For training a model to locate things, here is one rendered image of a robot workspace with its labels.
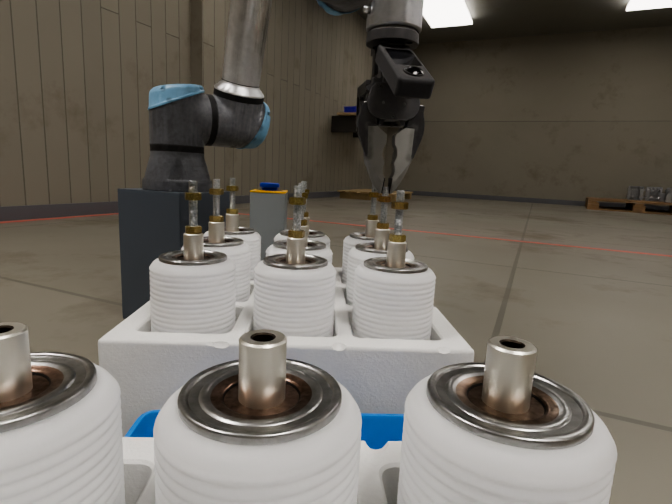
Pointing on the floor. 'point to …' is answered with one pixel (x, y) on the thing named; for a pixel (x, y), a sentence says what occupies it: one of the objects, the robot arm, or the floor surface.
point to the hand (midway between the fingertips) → (386, 184)
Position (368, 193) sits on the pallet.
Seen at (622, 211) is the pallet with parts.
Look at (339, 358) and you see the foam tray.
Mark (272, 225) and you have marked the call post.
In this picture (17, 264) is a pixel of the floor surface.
